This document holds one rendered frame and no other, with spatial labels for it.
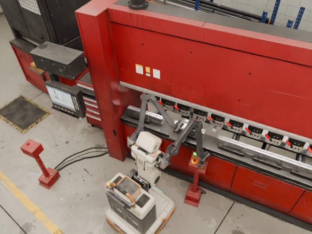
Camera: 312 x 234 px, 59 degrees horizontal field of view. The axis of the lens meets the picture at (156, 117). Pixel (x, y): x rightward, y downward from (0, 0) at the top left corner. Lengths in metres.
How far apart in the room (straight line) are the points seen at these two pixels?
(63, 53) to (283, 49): 2.01
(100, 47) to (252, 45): 1.45
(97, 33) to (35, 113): 2.89
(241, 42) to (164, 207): 2.11
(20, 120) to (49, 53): 2.55
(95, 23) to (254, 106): 1.70
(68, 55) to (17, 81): 3.53
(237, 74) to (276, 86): 0.34
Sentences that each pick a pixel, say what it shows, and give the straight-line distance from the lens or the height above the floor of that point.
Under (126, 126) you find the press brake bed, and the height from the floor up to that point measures 0.74.
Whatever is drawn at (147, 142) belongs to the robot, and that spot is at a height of 1.35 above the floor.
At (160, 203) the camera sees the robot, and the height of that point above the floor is 0.28.
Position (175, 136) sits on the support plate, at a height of 1.00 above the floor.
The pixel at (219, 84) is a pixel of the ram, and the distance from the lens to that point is 2.75.
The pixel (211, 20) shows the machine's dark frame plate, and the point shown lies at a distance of 2.59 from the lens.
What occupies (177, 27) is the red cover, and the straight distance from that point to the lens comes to 2.57.
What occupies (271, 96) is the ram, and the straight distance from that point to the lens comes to 2.70.
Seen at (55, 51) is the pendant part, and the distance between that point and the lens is 3.02.
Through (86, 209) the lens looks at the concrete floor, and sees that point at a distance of 3.95.
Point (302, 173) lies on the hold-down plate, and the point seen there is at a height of 0.90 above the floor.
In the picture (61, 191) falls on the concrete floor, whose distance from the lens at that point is 4.19.
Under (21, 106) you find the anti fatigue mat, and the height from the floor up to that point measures 0.01.
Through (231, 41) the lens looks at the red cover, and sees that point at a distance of 2.46.
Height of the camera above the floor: 3.43
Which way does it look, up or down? 45 degrees down
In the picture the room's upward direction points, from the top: 2 degrees counter-clockwise
